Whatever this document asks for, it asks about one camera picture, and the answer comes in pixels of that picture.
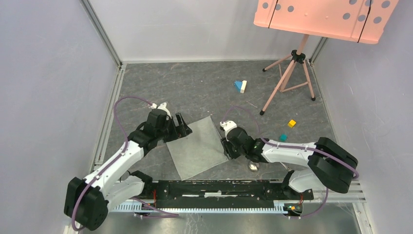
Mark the yellow cube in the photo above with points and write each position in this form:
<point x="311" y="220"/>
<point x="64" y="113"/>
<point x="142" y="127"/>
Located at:
<point x="291" y="123"/>

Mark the white slotted cable duct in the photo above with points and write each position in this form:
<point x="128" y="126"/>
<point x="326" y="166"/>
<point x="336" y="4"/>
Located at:
<point x="136" y="207"/>

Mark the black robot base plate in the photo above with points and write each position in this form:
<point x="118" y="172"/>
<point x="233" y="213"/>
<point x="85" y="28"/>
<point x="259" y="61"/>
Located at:
<point x="220" y="193"/>

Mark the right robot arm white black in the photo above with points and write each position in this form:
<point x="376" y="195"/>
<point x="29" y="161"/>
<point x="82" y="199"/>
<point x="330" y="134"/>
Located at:
<point x="327" y="165"/>

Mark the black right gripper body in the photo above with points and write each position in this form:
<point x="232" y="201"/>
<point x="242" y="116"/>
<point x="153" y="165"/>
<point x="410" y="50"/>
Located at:
<point x="236" y="152"/>

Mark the grey cloth napkin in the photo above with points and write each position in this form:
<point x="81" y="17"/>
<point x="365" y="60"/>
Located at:
<point x="199" y="151"/>

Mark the pink music stand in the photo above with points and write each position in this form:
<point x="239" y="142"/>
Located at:
<point x="360" y="21"/>

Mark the teal cube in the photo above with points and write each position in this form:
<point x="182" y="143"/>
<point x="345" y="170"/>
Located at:
<point x="283" y="138"/>

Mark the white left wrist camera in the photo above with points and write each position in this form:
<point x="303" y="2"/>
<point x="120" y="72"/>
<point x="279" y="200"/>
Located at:
<point x="162" y="106"/>

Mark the silver fork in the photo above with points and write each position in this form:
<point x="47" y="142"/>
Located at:
<point x="286" y="167"/>

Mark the silver spoon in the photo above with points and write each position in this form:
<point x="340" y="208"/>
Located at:
<point x="253" y="166"/>

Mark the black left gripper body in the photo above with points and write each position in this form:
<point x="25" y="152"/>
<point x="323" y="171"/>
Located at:
<point x="165" y="133"/>

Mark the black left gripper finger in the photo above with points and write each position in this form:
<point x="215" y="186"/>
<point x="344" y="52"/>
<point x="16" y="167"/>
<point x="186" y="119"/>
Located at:
<point x="181" y="121"/>
<point x="179" y="131"/>

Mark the blue and white block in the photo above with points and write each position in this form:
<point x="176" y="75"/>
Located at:
<point x="240" y="86"/>

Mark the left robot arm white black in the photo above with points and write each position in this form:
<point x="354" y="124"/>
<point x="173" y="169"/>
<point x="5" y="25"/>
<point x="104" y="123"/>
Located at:
<point x="89" y="200"/>

